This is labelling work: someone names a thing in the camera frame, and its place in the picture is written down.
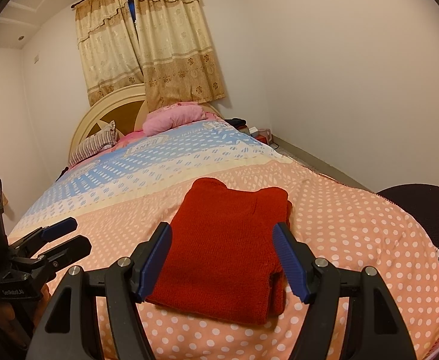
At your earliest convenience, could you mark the pink pillow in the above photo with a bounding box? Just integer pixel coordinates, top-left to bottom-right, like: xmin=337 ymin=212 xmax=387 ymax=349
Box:
xmin=142 ymin=102 xmax=206 ymax=137

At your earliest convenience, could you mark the left hand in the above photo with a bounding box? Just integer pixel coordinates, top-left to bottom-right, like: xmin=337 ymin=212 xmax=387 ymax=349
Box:
xmin=0 ymin=284 xmax=51 ymax=346

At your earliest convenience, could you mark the beige curtain behind headboard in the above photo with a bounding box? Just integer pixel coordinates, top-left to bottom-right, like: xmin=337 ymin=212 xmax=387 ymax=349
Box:
xmin=74 ymin=0 xmax=226 ymax=111

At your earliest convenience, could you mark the pink bed sheet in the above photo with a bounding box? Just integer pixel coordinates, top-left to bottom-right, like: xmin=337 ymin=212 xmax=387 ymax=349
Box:
xmin=74 ymin=112 xmax=223 ymax=166

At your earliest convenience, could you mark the cream wooden headboard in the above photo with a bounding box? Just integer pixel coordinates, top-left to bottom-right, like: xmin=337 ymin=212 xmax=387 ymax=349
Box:
xmin=68 ymin=84 xmax=224 ymax=159

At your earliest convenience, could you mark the striped pillow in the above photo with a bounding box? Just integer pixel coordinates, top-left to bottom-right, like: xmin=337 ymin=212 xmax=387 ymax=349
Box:
xmin=68 ymin=120 xmax=118 ymax=167

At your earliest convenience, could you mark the red knit sweater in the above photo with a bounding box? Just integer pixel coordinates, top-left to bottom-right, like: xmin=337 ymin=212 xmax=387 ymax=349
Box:
xmin=148 ymin=178 xmax=292 ymax=325

